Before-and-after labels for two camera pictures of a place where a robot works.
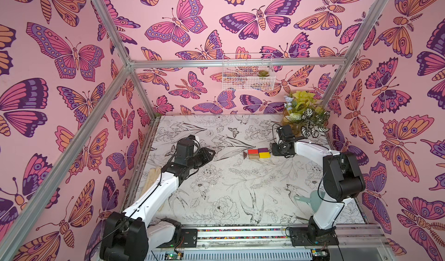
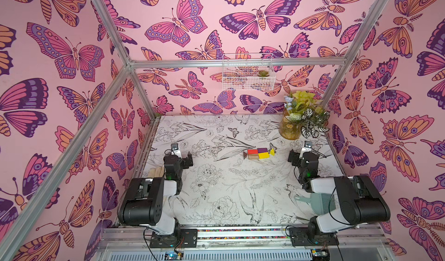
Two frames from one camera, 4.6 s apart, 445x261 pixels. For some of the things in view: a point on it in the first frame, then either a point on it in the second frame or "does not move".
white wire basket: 248,78 does not move
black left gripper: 206,156 -> 185,164
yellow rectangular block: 264,155 does not move
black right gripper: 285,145 -> 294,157
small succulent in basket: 263,73 does not move
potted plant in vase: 302,113 does not move
